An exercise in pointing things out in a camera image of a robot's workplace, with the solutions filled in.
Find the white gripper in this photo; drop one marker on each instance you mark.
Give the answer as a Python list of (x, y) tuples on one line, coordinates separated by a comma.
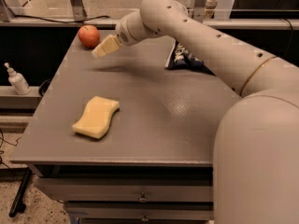
[(123, 32)]

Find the red apple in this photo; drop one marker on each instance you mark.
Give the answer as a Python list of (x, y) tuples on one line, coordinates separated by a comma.
[(89, 36)]

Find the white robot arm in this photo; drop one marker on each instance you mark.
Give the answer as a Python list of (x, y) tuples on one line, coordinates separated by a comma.
[(256, 149)]

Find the yellow sponge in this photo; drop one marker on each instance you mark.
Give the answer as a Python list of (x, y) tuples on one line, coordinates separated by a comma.
[(96, 117)]

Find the blue chip bag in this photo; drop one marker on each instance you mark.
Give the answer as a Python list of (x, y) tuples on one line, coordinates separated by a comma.
[(180, 58)]

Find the grey drawer cabinet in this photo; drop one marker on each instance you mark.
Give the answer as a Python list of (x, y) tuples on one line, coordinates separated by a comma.
[(154, 164)]

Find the white pump bottle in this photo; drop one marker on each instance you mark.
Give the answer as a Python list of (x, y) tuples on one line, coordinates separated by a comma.
[(17, 81)]

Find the black stand leg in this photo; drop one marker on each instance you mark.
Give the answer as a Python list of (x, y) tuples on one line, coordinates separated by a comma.
[(18, 206)]

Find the grey metal post left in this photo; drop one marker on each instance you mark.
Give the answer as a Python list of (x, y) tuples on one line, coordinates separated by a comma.
[(78, 9)]

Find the grey metal post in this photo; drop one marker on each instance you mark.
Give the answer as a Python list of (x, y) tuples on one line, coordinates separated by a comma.
[(78, 9), (198, 9)]

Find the grey metal post right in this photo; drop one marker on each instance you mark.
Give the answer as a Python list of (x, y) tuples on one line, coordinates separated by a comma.
[(198, 9)]

